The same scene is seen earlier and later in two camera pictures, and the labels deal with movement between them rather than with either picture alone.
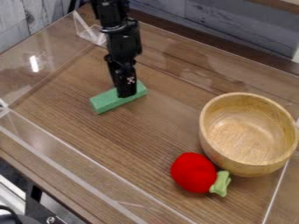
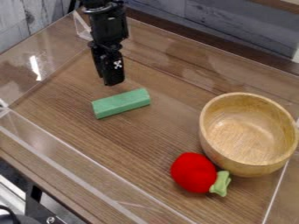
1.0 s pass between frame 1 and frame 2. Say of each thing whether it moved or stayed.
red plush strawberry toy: stayed
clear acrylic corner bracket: stayed
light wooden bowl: stayed
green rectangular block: moved
